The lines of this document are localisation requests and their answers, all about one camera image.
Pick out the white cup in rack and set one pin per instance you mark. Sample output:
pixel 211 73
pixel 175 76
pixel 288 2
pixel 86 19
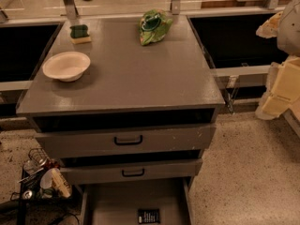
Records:
pixel 46 180

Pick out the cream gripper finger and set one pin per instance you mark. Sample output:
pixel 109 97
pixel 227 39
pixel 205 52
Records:
pixel 271 107
pixel 269 29

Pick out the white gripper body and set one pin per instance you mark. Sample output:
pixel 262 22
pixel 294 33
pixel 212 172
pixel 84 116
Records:
pixel 290 32

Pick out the grey drawer cabinet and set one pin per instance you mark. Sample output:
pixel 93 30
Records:
pixel 166 84

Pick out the grey open bottom drawer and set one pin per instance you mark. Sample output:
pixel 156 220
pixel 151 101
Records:
pixel 119 203

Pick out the grey top drawer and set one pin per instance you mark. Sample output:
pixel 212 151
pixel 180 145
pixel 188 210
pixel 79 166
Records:
pixel 109 142

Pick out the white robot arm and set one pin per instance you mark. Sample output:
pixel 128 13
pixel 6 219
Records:
pixel 288 41

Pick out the white paper bowl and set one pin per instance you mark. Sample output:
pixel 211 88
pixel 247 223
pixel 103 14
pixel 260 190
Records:
pixel 66 66

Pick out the green yellow sponge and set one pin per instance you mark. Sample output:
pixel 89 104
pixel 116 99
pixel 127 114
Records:
pixel 79 34

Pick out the green chip bag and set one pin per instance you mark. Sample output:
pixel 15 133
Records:
pixel 154 26

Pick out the grey middle drawer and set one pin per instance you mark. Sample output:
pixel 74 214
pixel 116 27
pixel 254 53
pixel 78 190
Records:
pixel 132 171

